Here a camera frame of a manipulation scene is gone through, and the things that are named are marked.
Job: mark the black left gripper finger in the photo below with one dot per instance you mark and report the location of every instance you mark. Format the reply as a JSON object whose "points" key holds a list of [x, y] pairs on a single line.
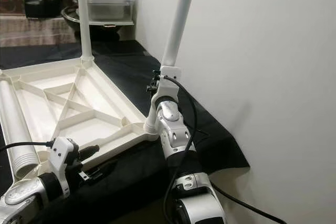
{"points": [[88, 151], [102, 170]]}

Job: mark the cream plastic table top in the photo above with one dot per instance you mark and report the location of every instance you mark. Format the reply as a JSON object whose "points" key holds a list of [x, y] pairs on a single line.
{"points": [[110, 98]]}

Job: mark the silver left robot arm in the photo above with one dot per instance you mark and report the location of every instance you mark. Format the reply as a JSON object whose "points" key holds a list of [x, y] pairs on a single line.
{"points": [[31, 200]]}

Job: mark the black table cloth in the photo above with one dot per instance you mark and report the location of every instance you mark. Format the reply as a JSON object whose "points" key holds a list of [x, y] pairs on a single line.
{"points": [[136, 166]]}

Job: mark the black wok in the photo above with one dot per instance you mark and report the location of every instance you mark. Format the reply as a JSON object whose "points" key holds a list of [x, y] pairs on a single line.
{"points": [[110, 29]]}

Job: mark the clear lidded plastic container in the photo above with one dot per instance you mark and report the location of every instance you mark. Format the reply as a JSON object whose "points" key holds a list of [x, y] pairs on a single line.
{"points": [[113, 9]]}

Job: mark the patterned beige cloth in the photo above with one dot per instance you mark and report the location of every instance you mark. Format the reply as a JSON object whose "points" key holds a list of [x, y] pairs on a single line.
{"points": [[37, 31]]}

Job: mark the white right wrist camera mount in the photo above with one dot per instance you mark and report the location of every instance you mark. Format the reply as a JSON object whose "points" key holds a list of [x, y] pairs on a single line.
{"points": [[169, 85]]}

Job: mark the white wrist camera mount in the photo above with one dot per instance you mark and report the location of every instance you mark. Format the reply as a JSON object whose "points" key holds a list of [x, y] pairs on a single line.
{"points": [[64, 161], [169, 85]]}

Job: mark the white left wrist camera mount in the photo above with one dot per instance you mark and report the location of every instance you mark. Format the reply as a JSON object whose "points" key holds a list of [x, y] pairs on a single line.
{"points": [[64, 161]]}

